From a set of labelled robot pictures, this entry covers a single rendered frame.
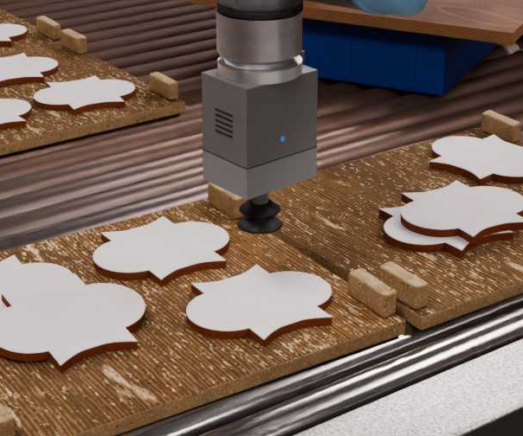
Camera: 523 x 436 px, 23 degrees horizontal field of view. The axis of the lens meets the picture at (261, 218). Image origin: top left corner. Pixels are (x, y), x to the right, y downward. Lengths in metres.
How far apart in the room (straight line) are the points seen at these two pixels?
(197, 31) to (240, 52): 1.11
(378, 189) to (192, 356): 0.43
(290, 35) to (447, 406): 0.35
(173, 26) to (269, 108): 1.13
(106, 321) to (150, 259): 0.14
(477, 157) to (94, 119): 0.52
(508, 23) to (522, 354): 0.70
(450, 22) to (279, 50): 0.73
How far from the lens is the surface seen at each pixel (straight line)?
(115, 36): 2.17
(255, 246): 1.35
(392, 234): 1.36
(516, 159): 1.57
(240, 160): 1.11
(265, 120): 1.10
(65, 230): 1.44
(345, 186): 1.49
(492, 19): 1.82
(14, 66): 1.93
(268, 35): 1.08
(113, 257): 1.31
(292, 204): 1.44
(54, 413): 1.08
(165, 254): 1.31
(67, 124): 1.71
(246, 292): 1.23
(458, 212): 1.39
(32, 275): 1.28
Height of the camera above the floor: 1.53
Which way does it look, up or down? 25 degrees down
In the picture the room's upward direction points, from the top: straight up
